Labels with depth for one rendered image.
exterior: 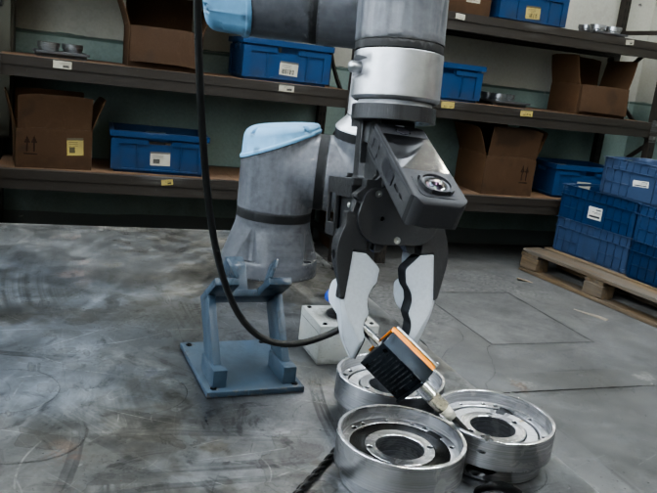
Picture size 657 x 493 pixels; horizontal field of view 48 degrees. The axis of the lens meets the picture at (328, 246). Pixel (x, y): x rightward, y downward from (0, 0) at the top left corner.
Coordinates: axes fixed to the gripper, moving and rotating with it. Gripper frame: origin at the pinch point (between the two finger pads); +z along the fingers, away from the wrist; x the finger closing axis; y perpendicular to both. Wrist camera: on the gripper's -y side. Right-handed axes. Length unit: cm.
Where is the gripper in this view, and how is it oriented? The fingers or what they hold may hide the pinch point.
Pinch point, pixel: (383, 345)
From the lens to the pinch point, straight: 63.5
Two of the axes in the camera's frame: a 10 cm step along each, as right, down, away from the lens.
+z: -0.8, 9.9, 1.1
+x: -9.4, -0.4, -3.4
